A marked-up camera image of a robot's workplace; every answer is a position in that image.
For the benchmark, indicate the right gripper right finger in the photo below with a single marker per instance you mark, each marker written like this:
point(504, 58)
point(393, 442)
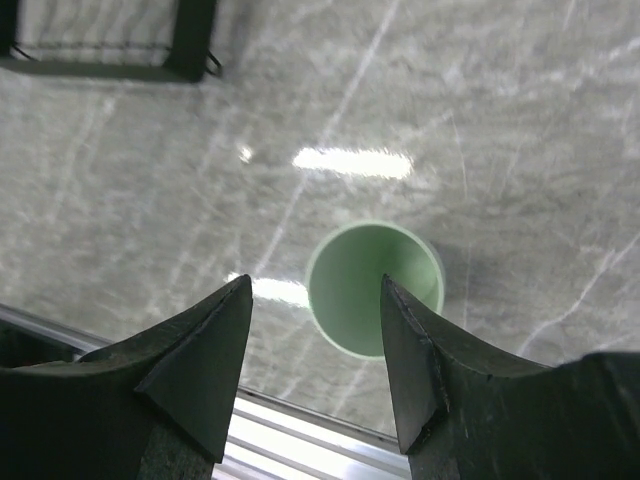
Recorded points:
point(465, 409)

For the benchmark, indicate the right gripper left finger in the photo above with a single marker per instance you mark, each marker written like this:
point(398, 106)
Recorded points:
point(156, 405)

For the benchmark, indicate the light green tumbler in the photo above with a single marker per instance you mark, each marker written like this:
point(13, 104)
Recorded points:
point(344, 275)

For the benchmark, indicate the aluminium mounting rail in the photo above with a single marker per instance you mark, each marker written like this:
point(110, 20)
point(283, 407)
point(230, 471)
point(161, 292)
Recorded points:
point(273, 439)

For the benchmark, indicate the black wire dish rack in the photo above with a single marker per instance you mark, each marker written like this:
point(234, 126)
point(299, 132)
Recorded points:
point(149, 41)

